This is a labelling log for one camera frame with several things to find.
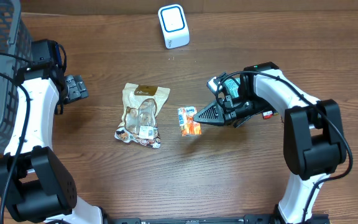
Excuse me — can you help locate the teal tissue packet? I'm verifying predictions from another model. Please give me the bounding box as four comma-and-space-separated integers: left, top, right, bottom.
224, 77, 240, 98

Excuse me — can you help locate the orange snack packet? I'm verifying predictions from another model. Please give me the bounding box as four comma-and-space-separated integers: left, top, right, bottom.
178, 106, 201, 136

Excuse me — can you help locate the red candy stick packet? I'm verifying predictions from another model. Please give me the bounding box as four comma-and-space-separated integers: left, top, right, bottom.
262, 110, 274, 119

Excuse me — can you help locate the beige snack bag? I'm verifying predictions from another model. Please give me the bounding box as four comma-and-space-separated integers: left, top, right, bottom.
114, 83, 170, 149

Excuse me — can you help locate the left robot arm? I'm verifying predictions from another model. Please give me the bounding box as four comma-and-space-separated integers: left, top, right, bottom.
0, 39, 109, 223

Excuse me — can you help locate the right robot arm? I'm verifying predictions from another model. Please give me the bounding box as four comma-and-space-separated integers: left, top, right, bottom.
193, 62, 353, 223

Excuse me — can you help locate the white barcode scanner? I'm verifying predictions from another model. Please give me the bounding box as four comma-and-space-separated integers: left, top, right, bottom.
157, 4, 190, 49

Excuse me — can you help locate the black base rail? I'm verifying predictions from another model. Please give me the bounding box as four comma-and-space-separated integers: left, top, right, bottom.
107, 213, 332, 224

